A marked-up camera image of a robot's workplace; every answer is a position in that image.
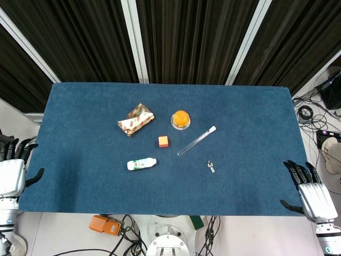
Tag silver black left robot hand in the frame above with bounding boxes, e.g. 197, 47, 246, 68
0, 129, 45, 198

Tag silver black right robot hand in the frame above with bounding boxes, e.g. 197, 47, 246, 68
279, 159, 339, 224

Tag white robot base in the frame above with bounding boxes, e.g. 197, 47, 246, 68
145, 214, 206, 256

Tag beige cap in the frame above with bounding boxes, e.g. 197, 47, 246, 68
321, 137, 341, 175

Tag black electronic device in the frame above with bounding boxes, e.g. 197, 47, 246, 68
316, 129, 341, 150

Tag blue table cloth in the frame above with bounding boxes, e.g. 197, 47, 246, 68
18, 82, 307, 217

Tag dark pleated curtain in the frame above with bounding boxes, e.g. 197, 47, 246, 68
0, 0, 140, 84
135, 0, 265, 85
233, 0, 341, 95
0, 23, 54, 113

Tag black bag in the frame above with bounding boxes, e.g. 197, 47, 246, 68
319, 69, 341, 110

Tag orange foot pedal box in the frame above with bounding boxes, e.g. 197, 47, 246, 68
88, 214, 124, 237

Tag green flat object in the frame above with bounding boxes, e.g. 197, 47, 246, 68
189, 215, 205, 231

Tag white green plastic bottle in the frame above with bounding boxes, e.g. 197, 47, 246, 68
126, 157, 158, 172

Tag glass test tube white cap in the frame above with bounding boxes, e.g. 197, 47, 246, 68
176, 125, 217, 157

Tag crumpled snack package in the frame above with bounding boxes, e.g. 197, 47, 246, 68
117, 102, 156, 138

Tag orange fruit jelly cup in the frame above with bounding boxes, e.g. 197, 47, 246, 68
170, 109, 192, 131

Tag black floor cable bundle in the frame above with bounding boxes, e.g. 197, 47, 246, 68
292, 77, 341, 139

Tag black cables under table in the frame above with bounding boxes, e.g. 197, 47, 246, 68
52, 214, 148, 256
196, 215, 222, 256

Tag white frame post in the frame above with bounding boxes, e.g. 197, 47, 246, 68
120, 0, 150, 84
0, 7, 61, 84
225, 0, 273, 86

